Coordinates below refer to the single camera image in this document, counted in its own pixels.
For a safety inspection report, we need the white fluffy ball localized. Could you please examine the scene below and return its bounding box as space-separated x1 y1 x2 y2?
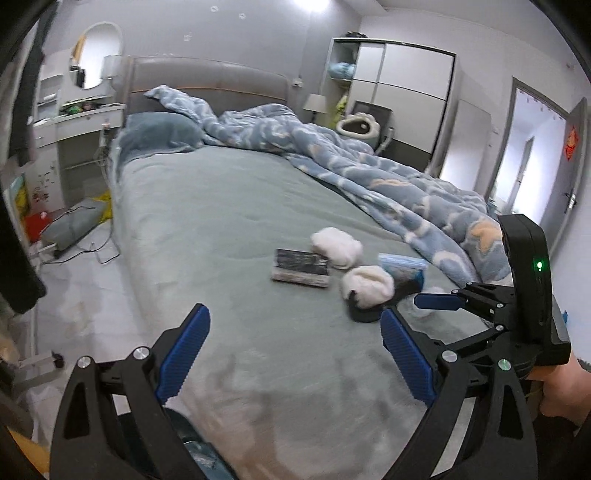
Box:
341 265 394 310
311 227 363 270

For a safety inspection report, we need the black hanging coat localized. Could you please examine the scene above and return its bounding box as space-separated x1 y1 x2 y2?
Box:
1 1 59 314

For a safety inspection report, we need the white clothes rack base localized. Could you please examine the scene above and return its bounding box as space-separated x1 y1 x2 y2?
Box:
10 351 65 376

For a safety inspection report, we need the white dressing table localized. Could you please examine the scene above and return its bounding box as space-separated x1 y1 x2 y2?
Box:
25 50 124 213

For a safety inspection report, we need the black floor cable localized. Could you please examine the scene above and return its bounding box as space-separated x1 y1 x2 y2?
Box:
41 202 122 266

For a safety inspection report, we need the blue cloud-pattern duvet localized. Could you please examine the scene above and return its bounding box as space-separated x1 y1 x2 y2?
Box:
146 85 513 286

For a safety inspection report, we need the blue-grey pillow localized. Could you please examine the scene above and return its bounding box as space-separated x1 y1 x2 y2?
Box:
118 112 204 162

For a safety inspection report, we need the person right hand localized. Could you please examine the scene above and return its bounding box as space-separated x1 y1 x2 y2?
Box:
528 353 591 427

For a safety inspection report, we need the blue white tissue pack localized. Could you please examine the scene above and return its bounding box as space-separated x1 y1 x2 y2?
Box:
378 253 429 289

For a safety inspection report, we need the red box on floor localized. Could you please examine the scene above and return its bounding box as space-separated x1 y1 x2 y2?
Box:
23 211 52 243

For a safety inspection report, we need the bedside table lamp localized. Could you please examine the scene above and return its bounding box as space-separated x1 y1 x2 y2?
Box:
303 94 329 123

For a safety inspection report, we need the dark teal trash bin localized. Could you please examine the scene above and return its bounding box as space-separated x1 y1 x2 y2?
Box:
164 408 238 480

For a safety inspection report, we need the grey upholstered headboard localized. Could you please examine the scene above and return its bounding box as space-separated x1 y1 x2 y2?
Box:
116 56 291 115

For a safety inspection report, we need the white wardrobe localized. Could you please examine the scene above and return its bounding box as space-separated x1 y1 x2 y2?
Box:
321 37 459 171

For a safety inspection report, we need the white cloud-shaped pet bed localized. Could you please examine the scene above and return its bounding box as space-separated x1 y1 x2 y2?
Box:
335 112 381 149

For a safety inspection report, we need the round wall mirror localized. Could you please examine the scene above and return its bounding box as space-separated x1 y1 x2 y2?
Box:
69 22 123 90

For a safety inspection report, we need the grey room door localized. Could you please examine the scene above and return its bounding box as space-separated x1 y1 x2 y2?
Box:
540 97 588 256

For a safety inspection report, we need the yellow plastic bag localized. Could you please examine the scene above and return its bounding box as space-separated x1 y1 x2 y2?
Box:
94 190 113 224

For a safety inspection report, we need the black tissue pack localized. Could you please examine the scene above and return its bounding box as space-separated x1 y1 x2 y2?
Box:
271 249 331 288

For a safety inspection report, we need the grey-green bed blanket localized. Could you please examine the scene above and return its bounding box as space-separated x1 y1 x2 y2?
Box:
108 138 491 480

